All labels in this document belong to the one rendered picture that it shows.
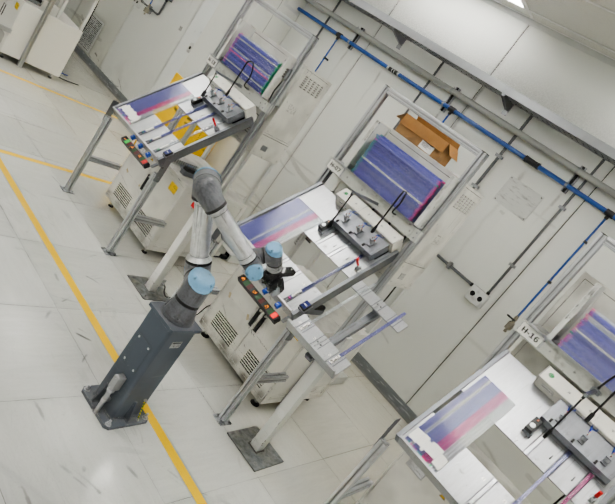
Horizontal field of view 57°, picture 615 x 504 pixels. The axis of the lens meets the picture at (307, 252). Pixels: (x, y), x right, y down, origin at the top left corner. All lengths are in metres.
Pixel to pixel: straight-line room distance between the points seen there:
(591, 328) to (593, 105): 2.22
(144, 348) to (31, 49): 4.75
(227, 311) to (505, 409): 1.70
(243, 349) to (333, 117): 2.73
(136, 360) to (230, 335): 1.03
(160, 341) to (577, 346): 1.80
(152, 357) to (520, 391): 1.64
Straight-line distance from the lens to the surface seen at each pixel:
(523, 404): 2.77
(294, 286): 2.91
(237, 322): 3.44
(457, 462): 2.56
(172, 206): 3.99
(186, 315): 2.43
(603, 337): 2.75
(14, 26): 6.67
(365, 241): 3.06
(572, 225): 4.38
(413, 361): 4.62
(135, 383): 2.58
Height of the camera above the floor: 1.71
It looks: 15 degrees down
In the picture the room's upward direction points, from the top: 37 degrees clockwise
